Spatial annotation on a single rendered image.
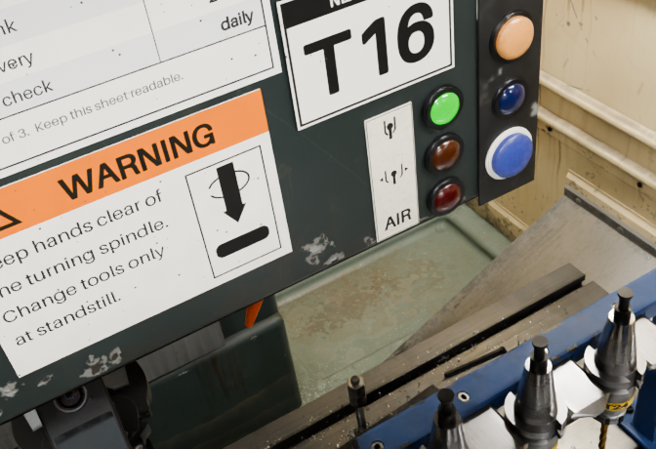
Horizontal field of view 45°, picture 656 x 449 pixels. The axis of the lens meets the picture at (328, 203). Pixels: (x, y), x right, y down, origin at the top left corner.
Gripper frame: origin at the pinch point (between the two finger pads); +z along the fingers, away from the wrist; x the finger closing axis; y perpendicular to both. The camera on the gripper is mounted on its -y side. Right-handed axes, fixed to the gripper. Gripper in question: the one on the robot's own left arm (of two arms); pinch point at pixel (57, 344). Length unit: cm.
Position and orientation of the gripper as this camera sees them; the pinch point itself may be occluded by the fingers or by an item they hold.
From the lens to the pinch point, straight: 71.9
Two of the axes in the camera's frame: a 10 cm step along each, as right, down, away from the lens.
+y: 1.1, 7.7, 6.3
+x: 8.6, -3.9, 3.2
